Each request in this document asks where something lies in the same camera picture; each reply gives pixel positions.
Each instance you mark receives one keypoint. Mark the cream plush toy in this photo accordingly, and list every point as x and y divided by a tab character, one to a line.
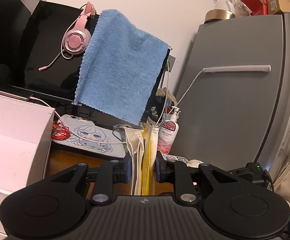
193	163

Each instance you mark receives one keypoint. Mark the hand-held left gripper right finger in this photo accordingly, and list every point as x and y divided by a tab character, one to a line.
158	172

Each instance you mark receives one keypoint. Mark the grey refrigerator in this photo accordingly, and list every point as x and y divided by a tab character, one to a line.
234	117

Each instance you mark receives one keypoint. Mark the red box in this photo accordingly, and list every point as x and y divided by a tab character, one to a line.
254	2

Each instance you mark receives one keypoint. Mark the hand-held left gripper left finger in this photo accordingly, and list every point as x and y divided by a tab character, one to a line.
128	170

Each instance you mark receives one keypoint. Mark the pink headset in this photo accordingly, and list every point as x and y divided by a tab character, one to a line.
76	40

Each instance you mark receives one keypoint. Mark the woven basket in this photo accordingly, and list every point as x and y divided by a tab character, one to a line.
165	92

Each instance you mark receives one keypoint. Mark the pink lotion pump bottle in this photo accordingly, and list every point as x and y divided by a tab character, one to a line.
168	135

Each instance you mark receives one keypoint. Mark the glass jar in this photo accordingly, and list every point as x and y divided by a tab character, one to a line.
242	10

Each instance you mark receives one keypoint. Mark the white and gold kettle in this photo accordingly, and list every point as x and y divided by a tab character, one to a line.
222	7

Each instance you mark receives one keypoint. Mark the wall socket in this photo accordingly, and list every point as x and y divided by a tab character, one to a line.
171	61

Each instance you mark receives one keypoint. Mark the black monitor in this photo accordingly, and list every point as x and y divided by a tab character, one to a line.
47	80

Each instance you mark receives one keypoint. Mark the white light bar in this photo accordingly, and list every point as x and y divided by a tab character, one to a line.
234	68

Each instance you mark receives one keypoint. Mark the blue towel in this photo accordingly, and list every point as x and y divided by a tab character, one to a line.
120	67

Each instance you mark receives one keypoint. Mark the silver tablet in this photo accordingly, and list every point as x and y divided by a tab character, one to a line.
17	96

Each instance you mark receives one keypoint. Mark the white cardboard drawer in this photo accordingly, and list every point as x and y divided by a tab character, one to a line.
10	155

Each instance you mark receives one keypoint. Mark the black computer tower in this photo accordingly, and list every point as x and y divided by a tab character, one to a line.
0	30

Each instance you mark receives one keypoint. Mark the white and yellow printed bag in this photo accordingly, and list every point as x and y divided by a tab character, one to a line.
147	160

